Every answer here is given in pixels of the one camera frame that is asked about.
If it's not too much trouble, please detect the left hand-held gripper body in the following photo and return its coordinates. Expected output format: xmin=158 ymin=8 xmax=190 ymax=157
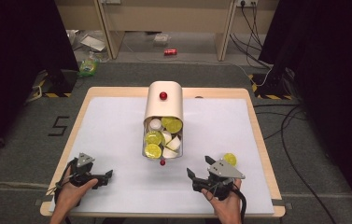
xmin=67 ymin=152 xmax=105 ymax=188

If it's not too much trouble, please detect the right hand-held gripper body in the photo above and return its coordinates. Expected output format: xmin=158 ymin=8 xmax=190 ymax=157
xmin=191 ymin=158 xmax=246 ymax=202

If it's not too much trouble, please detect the yellow-green lidded capsule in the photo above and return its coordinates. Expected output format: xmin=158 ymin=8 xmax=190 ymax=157
xmin=222 ymin=152 xmax=238 ymax=167

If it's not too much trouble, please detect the clear drawer with red knob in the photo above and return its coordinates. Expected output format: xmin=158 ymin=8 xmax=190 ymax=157
xmin=141 ymin=116 xmax=185 ymax=167

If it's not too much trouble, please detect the pile of small capsules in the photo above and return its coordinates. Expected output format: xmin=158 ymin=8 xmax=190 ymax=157
xmin=144 ymin=116 xmax=183 ymax=160

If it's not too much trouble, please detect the person's left hand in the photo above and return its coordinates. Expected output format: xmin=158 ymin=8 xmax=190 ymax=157
xmin=54 ymin=169 xmax=100 ymax=210

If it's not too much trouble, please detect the person's right hand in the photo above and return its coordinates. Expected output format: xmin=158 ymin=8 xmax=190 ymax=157
xmin=201 ymin=179 xmax=244 ymax=217

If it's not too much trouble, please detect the white table mat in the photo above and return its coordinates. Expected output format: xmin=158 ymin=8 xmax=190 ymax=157
xmin=49 ymin=96 xmax=275 ymax=217

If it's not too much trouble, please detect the black stand base striped tape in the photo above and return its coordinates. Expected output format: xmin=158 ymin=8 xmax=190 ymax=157
xmin=247 ymin=73 xmax=293 ymax=101
xmin=30 ymin=68 xmax=78 ymax=99

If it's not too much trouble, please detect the green plastic bag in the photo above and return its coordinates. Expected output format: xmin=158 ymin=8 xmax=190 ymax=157
xmin=77 ymin=57 xmax=100 ymax=77

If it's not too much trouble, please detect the black curtain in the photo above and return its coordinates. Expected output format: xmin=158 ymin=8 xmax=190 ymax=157
xmin=0 ymin=0 xmax=81 ymax=162
xmin=259 ymin=0 xmax=352 ymax=216

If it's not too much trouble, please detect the white flat carton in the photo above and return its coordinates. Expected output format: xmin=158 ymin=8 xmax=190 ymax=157
xmin=79 ymin=34 xmax=107 ymax=52

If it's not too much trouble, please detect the clear plastic box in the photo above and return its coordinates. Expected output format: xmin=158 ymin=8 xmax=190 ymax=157
xmin=153 ymin=33 xmax=171 ymax=45

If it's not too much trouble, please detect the crumpled clear plastic bag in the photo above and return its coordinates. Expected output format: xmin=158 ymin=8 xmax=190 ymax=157
xmin=67 ymin=29 xmax=82 ymax=49

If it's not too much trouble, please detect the beige wooden desk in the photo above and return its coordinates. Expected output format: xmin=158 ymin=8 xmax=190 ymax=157
xmin=55 ymin=0 xmax=280 ymax=63

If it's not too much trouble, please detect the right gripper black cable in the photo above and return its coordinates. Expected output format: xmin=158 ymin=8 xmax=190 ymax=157
xmin=232 ymin=185 xmax=248 ymax=224

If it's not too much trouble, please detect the black floor cable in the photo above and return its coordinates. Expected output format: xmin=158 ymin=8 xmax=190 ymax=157
xmin=280 ymin=105 xmax=340 ymax=224
xmin=254 ymin=111 xmax=308 ymax=141
xmin=252 ymin=103 xmax=303 ymax=108

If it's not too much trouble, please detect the black power cable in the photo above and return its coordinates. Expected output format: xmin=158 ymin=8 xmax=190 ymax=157
xmin=240 ymin=2 xmax=265 ymax=52
xmin=229 ymin=2 xmax=273 ymax=69

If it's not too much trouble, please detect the white wall socket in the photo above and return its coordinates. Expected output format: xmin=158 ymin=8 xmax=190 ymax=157
xmin=235 ymin=0 xmax=259 ymax=8

